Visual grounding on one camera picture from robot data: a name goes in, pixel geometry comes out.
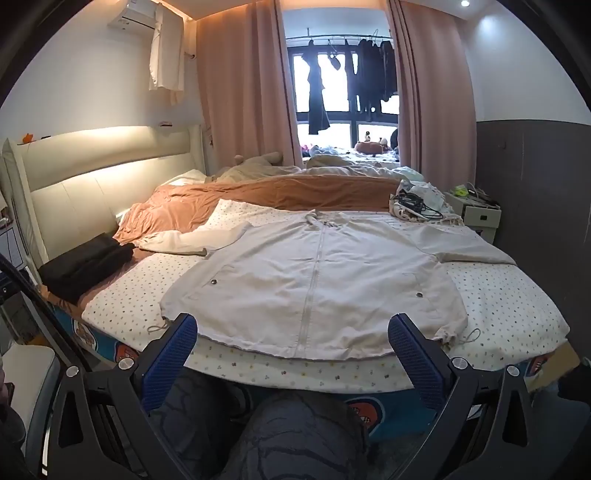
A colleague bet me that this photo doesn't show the dark clothes on rail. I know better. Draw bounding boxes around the dark clothes on rail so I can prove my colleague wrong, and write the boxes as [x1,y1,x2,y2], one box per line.
[291,38,399,135]

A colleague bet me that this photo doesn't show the blue cartoon mattress cover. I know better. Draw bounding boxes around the blue cartoon mattress cover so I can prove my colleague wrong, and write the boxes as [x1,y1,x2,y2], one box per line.
[55,305,569,441]

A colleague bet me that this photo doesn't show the white air conditioner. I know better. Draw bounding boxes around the white air conditioner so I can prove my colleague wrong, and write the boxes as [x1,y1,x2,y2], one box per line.
[109,0,156,33]

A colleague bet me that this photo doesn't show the orange duvet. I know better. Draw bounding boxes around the orange duvet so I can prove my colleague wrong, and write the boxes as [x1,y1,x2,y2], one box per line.
[114,175,400,245]

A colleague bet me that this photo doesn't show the cream padded headboard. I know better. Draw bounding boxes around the cream padded headboard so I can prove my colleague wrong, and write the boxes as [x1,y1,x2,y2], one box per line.
[1,124,206,269]

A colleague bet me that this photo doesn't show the black cable bundle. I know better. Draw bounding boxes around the black cable bundle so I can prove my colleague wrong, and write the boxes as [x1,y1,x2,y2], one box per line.
[396,191,446,220]

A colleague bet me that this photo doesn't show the pink curtain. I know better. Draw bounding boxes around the pink curtain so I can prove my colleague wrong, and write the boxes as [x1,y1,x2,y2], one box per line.
[197,1,303,167]
[385,1,477,191]

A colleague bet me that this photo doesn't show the person's dark trouser leg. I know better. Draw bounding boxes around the person's dark trouser leg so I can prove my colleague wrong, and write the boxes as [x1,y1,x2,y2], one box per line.
[149,369,369,479]

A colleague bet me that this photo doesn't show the plush toy on windowsill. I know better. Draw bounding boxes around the plush toy on windowsill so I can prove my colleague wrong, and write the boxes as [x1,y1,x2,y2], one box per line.
[355,131,390,155]

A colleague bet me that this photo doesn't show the pink right curtain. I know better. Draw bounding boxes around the pink right curtain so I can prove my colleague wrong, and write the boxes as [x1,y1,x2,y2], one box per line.
[385,1,477,191]

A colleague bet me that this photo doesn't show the white bedside drawer unit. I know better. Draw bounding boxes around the white bedside drawer unit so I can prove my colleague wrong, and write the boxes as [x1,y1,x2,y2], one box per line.
[445,184,502,244]

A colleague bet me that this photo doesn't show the folded black clothes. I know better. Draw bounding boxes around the folded black clothes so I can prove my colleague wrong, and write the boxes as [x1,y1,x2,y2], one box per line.
[39,233,134,304]

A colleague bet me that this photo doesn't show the beige zip jacket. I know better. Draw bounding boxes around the beige zip jacket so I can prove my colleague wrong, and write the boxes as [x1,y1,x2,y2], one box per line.
[160,212,510,360]

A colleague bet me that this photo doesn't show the pink left curtain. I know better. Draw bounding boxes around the pink left curtain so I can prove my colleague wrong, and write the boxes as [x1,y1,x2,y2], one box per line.
[197,1,303,167]

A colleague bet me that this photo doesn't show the floral white bed sheet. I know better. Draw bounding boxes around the floral white bed sheet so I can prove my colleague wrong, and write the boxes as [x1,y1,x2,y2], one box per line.
[82,200,569,394]

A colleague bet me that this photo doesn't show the beige blanket by window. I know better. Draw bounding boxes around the beige blanket by window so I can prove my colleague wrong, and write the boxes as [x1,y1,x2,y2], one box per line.
[207,152,425,183]

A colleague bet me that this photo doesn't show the patterned cloth under cables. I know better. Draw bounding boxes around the patterned cloth under cables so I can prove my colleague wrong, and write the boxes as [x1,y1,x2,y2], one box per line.
[389,180,464,226]

